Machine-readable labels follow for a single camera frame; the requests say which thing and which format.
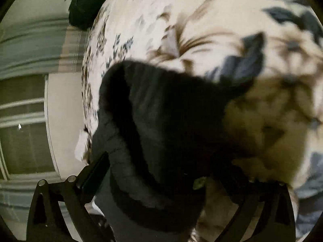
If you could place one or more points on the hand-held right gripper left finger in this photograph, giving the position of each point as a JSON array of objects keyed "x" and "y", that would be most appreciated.
[{"x": 93, "y": 176}]

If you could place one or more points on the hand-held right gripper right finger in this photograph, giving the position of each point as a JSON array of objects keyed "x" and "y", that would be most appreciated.
[{"x": 246, "y": 206}]

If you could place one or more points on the black sweater with white bands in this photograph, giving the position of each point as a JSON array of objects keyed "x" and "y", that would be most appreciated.
[{"x": 156, "y": 121}]

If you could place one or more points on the white folded garment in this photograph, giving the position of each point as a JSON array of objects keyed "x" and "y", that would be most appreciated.
[{"x": 80, "y": 142}]

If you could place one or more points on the window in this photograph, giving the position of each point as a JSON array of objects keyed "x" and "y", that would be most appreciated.
[{"x": 25, "y": 136}]

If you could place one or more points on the grey-green curtain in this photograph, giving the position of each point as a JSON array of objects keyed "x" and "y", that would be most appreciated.
[
  {"x": 37, "y": 48},
  {"x": 15, "y": 199}
]

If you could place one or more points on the dark green duvet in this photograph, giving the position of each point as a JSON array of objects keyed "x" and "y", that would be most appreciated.
[{"x": 85, "y": 2}]

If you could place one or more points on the floral blanket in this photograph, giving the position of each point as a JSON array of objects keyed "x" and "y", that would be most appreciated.
[{"x": 201, "y": 7}]

